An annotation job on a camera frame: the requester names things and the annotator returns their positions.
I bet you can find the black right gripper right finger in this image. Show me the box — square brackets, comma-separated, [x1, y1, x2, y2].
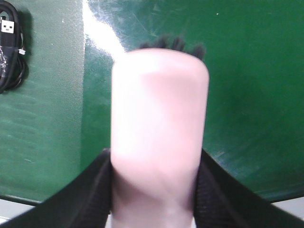
[193, 150, 304, 228]

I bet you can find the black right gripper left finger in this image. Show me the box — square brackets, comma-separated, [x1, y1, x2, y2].
[1, 148, 112, 228]

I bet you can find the black usb cable bundle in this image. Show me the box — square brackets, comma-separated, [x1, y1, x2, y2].
[0, 0, 29, 95]

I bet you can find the green conveyor belt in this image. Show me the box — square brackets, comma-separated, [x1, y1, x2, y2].
[0, 0, 304, 202]

